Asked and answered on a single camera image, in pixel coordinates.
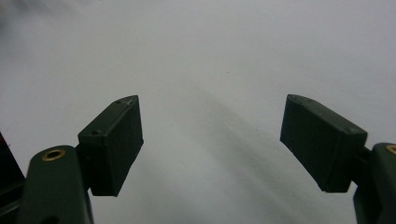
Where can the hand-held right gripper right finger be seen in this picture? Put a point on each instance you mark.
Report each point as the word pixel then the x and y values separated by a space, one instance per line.
pixel 323 146

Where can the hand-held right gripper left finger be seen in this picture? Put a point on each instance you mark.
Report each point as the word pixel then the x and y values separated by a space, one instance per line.
pixel 110 146

